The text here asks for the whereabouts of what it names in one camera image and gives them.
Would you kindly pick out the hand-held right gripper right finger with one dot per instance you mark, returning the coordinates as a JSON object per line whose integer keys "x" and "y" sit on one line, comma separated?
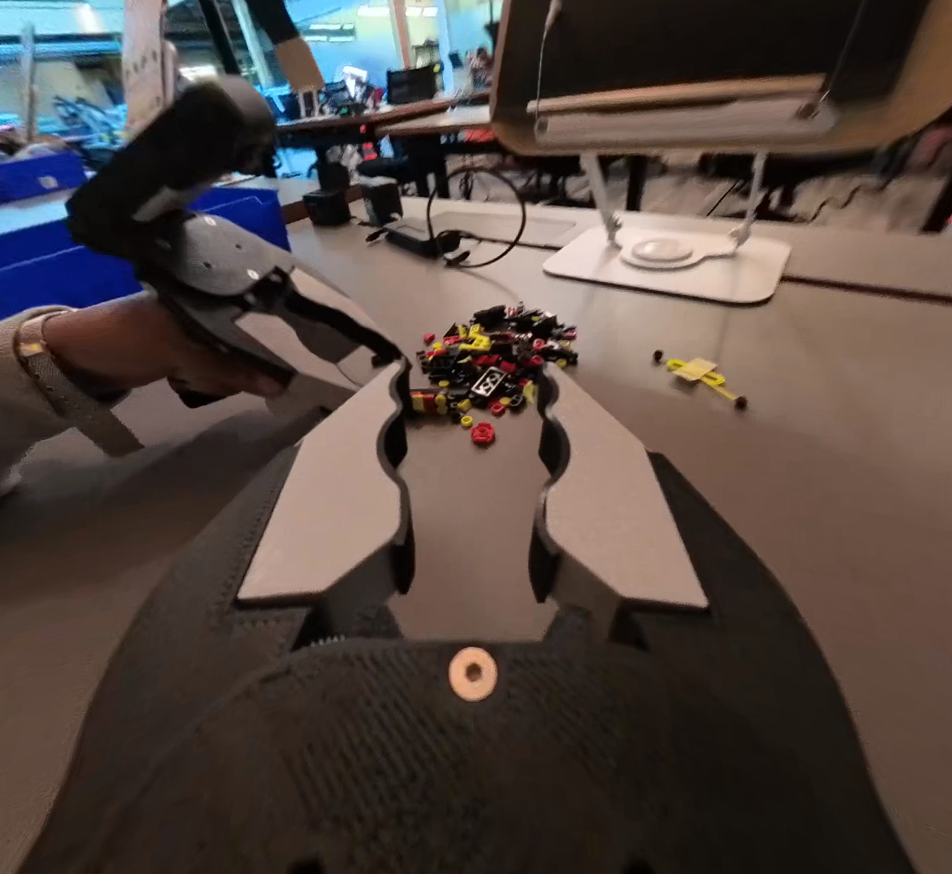
{"x": 617, "y": 524}

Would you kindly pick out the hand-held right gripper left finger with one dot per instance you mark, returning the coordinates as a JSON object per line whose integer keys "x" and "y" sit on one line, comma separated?
{"x": 335, "y": 509}

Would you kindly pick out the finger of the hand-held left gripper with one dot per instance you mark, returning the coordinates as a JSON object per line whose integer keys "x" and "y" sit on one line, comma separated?
{"x": 335, "y": 309}
{"x": 271, "y": 342}

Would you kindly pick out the person's left forearm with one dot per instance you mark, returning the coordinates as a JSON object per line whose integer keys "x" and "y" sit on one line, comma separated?
{"x": 44, "y": 413}

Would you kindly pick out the pile of loose lego pieces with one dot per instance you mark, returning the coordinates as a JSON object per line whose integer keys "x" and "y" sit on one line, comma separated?
{"x": 498, "y": 361}

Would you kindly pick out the yellow lego rod assembly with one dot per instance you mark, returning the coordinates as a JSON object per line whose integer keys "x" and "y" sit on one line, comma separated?
{"x": 699, "y": 370}

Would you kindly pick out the person's left hand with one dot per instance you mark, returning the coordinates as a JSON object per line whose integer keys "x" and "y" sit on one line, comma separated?
{"x": 134, "y": 338}

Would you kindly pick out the flat black hub box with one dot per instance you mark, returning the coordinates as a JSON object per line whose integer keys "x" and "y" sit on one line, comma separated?
{"x": 413, "y": 240}

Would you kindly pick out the cardboard board on stand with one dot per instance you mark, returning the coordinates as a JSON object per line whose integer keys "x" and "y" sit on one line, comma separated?
{"x": 145, "y": 41}

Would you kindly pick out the black charger cube green display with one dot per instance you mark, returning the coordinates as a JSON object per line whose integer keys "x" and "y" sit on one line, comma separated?
{"x": 381, "y": 199}

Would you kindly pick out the small blue storage bin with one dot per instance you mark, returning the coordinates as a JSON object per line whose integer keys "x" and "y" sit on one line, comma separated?
{"x": 37, "y": 175}

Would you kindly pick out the large blue storage bin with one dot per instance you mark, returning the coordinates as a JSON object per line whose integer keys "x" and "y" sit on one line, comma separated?
{"x": 59, "y": 264}

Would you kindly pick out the background wooden desk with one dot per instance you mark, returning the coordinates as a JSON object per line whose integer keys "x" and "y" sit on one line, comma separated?
{"x": 387, "y": 117}

